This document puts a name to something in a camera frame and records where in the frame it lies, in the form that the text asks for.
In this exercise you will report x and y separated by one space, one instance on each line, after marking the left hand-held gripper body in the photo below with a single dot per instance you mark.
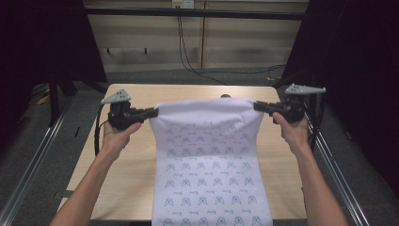
120 117

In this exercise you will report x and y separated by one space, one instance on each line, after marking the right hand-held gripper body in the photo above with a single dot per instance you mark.
293 108

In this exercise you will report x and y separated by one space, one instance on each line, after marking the white printed towel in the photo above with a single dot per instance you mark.
210 163

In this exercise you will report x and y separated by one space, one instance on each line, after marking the person's left hand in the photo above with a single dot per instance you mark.
117 139

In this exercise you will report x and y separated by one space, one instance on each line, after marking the person's right hand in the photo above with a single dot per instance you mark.
295 133

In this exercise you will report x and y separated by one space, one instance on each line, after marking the small black floor item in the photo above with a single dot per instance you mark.
76 131

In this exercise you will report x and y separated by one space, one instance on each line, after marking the black curtain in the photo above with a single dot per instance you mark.
360 78
37 40

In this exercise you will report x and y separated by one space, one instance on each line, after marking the yellow floor item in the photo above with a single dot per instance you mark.
43 100

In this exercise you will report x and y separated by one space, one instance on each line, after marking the grey tape strip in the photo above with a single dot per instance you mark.
66 194

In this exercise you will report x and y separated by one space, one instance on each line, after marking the black horizontal metal bar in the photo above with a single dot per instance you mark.
188 12

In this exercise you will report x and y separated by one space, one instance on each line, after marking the aluminium floor rail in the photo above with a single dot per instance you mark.
338 185
34 163

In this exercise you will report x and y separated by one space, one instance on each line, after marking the white wall socket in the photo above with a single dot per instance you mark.
183 3

